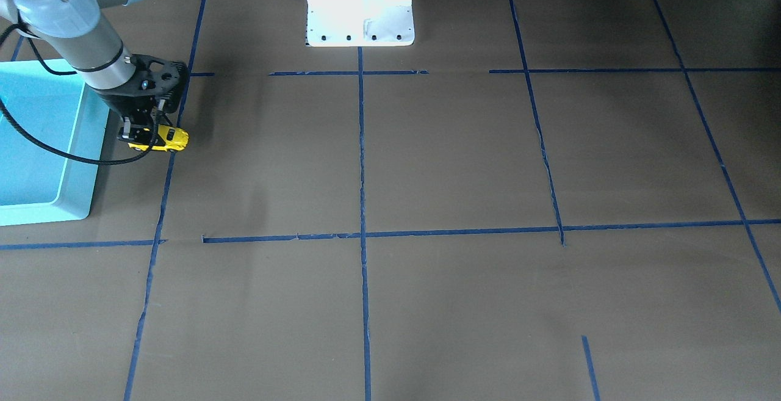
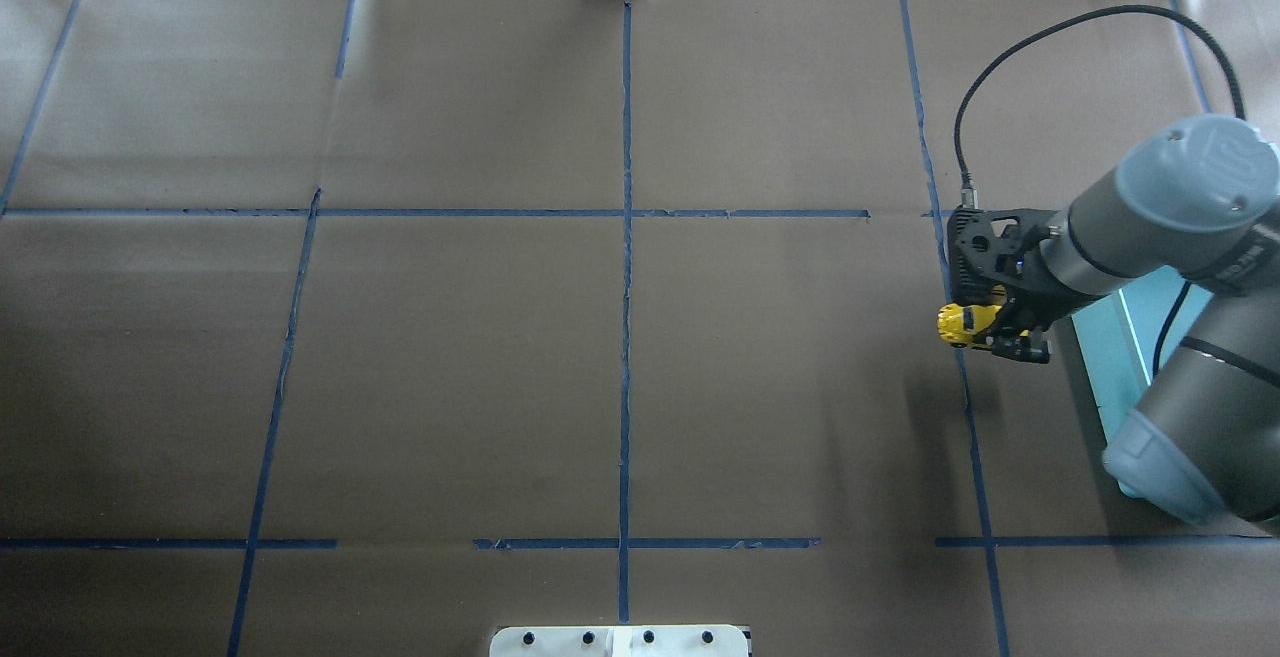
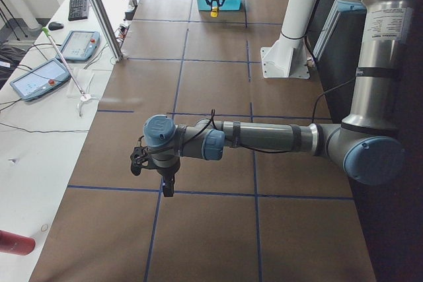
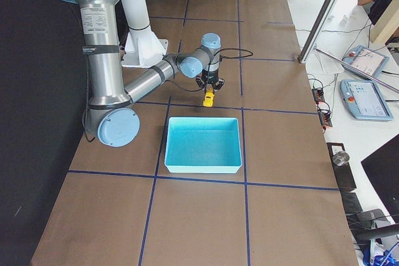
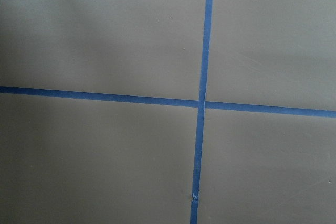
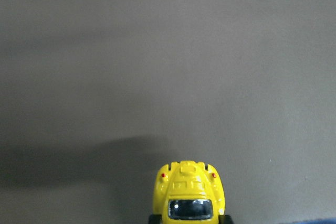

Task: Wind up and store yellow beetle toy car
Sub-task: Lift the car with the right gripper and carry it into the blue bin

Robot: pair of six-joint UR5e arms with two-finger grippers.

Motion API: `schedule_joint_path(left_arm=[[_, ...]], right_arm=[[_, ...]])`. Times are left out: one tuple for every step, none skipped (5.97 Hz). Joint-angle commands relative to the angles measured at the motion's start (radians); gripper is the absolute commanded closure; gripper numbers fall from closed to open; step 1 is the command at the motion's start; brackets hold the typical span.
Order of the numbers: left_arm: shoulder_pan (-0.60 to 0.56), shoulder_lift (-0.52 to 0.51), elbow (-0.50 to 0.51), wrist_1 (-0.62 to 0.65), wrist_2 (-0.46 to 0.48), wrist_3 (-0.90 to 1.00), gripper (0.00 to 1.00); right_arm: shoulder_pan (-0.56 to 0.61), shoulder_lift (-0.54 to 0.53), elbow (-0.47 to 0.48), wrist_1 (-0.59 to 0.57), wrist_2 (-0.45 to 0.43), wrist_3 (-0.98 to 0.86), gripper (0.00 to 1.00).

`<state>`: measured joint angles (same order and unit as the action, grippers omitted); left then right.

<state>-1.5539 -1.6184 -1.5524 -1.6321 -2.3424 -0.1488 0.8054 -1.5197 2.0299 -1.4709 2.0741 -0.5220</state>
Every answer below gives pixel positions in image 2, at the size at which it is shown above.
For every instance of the light blue plastic bin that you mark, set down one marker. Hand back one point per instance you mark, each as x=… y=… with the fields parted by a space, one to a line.
x=1117 y=337

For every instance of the brown paper table cover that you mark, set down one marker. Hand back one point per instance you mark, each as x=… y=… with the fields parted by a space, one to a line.
x=370 y=327

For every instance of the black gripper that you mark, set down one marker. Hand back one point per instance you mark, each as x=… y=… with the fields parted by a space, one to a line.
x=1037 y=299

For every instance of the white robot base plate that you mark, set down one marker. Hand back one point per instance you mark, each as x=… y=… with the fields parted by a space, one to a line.
x=623 y=640

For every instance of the yellow beetle toy car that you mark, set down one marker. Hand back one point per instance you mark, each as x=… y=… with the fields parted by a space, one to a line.
x=966 y=326

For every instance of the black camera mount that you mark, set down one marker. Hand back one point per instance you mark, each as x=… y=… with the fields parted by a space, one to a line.
x=989 y=249

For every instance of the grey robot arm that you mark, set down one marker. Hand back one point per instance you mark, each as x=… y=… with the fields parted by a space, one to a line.
x=1200 y=197

